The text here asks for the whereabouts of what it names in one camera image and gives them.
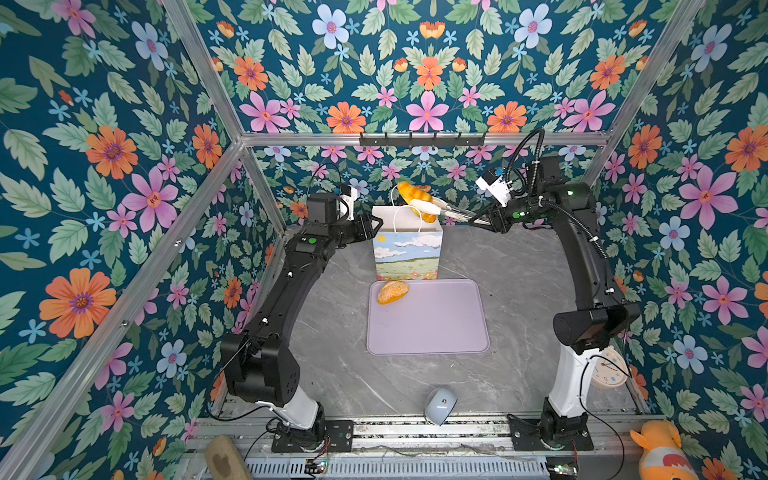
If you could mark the orange plush toy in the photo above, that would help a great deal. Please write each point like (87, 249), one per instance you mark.
(663, 456)

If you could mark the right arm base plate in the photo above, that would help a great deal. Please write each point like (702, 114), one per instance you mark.
(550, 432)

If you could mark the croissant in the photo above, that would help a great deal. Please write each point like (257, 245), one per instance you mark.
(409, 192)

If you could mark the grey computer mouse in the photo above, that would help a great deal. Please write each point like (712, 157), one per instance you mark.
(440, 404)

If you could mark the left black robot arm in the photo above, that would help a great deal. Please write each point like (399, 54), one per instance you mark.
(258, 365)

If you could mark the sugared oval bread top left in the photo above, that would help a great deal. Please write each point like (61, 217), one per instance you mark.
(392, 291)

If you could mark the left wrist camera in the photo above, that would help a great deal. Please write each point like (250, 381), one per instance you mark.
(330, 208)

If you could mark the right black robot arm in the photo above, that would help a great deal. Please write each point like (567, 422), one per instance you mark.
(601, 309)

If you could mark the round cream clock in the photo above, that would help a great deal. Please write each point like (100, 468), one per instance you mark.
(610, 369)

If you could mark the cream and steel tongs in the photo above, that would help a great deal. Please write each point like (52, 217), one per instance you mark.
(447, 211)

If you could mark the wooden brush block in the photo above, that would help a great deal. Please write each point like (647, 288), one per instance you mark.
(224, 461)

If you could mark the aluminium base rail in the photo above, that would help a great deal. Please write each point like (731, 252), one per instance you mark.
(486, 434)

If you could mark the aluminium frame post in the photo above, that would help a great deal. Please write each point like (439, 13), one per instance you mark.
(683, 17)
(180, 15)

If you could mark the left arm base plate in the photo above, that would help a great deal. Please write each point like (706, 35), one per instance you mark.
(324, 436)

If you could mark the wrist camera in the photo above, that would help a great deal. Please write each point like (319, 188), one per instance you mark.
(330, 208)
(492, 182)

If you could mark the aluminium frame post left rear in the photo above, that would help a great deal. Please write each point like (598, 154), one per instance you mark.
(180, 15)

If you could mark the aluminium frame post right rear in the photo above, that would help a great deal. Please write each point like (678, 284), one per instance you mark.
(683, 17)

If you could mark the landscape print paper bag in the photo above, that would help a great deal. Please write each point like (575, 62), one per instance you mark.
(408, 244)

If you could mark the black hook rail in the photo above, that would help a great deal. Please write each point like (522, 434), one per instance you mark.
(411, 139)

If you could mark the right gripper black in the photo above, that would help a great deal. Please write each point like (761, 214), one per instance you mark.
(495, 215)

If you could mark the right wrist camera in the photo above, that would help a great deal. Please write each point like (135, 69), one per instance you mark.
(492, 182)

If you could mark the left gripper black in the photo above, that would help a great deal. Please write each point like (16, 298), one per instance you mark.
(362, 226)

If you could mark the lilac plastic tray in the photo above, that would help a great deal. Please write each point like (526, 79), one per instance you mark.
(434, 317)

